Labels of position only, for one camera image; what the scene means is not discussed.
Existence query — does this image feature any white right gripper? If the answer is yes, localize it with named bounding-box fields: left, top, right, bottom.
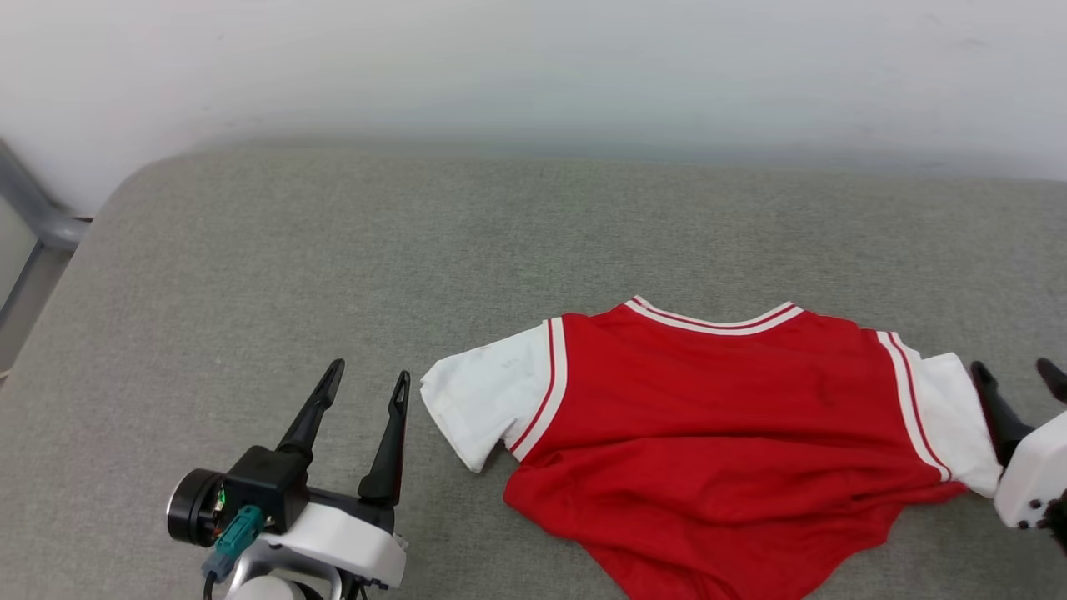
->
left=971, top=358, right=1067, bottom=530

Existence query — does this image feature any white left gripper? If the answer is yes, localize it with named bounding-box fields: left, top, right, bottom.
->
left=267, top=358, right=411, bottom=589

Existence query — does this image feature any red and white jersey shirt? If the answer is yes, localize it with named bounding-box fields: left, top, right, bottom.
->
left=419, top=296, right=1004, bottom=600

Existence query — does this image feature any teal cable connector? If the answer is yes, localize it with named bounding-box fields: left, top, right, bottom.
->
left=203, top=504, right=269, bottom=582

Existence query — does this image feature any grey metal frame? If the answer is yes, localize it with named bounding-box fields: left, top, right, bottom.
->
left=0, top=137, right=91, bottom=376

